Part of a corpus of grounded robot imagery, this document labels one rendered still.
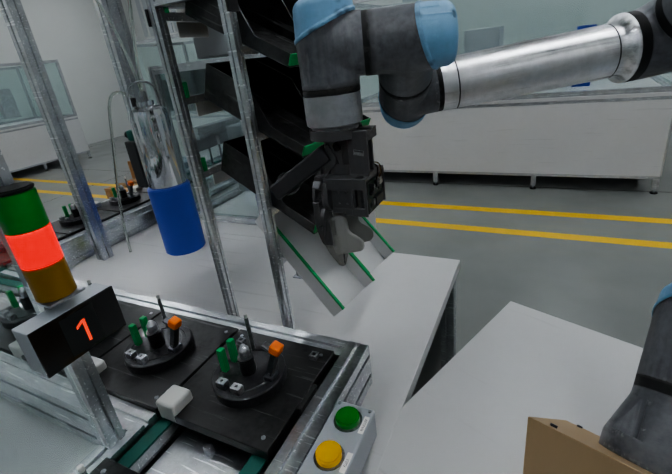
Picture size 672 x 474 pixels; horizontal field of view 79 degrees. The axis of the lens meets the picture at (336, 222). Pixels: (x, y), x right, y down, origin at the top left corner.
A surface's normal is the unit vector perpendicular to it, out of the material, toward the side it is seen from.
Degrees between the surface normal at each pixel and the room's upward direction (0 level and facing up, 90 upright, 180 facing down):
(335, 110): 90
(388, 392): 0
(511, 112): 90
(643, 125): 90
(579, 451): 90
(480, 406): 0
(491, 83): 100
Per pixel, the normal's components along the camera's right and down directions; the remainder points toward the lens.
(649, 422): -0.70, -0.67
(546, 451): -0.69, 0.36
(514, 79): 0.01, 0.54
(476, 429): -0.11, -0.91
